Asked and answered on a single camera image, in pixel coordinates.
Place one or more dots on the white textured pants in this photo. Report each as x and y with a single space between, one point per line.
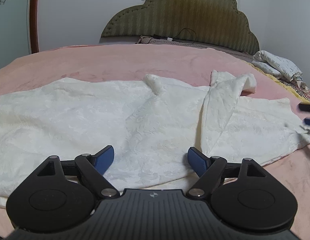
150 123

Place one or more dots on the yellow patterned bedding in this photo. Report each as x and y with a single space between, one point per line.
297 92

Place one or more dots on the white patterned quilt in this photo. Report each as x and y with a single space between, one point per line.
279 67

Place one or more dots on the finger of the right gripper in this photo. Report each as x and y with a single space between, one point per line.
307 121
304 107

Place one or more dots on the olive upholstered headboard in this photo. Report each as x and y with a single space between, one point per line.
217 22

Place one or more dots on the pink bed blanket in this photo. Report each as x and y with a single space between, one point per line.
191 65

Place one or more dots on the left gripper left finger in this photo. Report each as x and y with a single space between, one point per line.
89 170

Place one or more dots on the brown wooden door frame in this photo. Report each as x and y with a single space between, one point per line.
33 26

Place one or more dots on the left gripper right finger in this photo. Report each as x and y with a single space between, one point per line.
211 171

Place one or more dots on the white floral wardrobe door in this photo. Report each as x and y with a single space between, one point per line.
14 28

